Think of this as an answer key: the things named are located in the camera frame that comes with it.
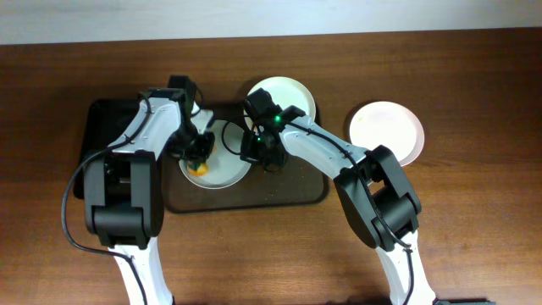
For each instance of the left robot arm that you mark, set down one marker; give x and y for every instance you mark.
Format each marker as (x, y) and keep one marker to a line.
(124, 204)

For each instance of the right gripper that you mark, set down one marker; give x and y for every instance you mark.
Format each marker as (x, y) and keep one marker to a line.
(262, 153)

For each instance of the small black tray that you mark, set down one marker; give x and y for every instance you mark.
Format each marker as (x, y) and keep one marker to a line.
(107, 120)

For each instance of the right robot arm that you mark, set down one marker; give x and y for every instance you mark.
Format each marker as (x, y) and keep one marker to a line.
(377, 198)

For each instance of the white plate top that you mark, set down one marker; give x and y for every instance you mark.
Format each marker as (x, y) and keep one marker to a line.
(286, 92)

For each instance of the pale blue plate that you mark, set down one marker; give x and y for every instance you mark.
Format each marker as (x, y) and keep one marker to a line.
(224, 168)

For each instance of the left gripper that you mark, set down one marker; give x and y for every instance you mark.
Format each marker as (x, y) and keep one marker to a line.
(199, 152)

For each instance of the brown plastic serving tray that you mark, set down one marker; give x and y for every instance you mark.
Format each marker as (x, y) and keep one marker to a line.
(296, 183)

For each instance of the green and yellow sponge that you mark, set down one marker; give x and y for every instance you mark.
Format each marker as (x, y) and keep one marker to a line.
(196, 168)

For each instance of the white plate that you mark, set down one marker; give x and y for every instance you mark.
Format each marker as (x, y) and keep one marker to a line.
(286, 92)
(391, 125)

